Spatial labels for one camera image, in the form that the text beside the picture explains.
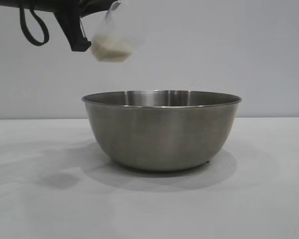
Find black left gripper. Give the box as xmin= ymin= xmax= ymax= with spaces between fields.
xmin=17 ymin=0 xmax=117 ymax=52

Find clear plastic measuring cup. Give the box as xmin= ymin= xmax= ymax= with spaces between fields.
xmin=89 ymin=0 xmax=133 ymax=63

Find white rice grains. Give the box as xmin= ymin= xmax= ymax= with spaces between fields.
xmin=89 ymin=34 xmax=133 ymax=63

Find stainless steel mixing bowl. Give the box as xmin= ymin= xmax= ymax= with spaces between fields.
xmin=81 ymin=89 xmax=242 ymax=173

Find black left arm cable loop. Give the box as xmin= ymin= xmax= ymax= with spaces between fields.
xmin=19 ymin=7 xmax=50 ymax=47

